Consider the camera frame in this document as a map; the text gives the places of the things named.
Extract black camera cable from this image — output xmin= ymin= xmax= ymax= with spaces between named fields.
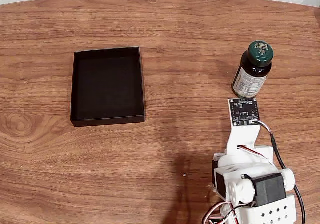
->
xmin=251 ymin=119 xmax=307 ymax=224

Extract shallow black cardboard box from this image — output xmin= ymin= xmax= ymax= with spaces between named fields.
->
xmin=70 ymin=46 xmax=146 ymax=128

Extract black camera circuit board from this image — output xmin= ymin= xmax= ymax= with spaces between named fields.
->
xmin=229 ymin=98 xmax=261 ymax=127

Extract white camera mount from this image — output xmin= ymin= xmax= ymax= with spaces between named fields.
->
xmin=226 ymin=98 xmax=262 ymax=158

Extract red white black servo wires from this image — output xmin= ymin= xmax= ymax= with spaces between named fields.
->
xmin=201 ymin=200 xmax=242 ymax=224

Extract green-capped dark pill bottle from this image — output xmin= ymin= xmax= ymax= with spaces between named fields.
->
xmin=231 ymin=40 xmax=275 ymax=98

